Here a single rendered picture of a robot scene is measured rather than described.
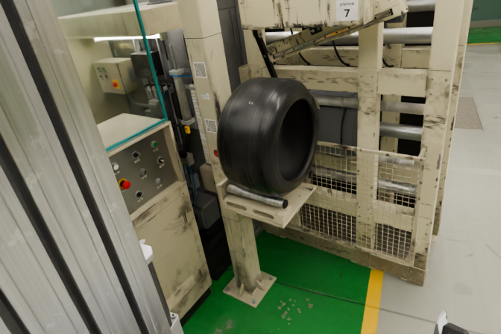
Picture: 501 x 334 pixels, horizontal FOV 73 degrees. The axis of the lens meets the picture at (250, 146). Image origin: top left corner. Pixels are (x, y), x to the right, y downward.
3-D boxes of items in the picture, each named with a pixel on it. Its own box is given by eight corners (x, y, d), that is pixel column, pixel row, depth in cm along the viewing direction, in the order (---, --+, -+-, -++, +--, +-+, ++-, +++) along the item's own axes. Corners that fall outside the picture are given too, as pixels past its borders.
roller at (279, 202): (226, 193, 178) (224, 186, 176) (231, 188, 181) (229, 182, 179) (284, 211, 159) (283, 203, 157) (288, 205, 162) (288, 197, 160)
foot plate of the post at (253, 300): (222, 291, 230) (221, 288, 228) (244, 265, 249) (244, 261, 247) (255, 309, 215) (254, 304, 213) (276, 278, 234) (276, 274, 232)
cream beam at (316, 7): (241, 30, 169) (236, -2, 162) (267, 21, 186) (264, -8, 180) (364, 26, 135) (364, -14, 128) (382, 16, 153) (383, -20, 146)
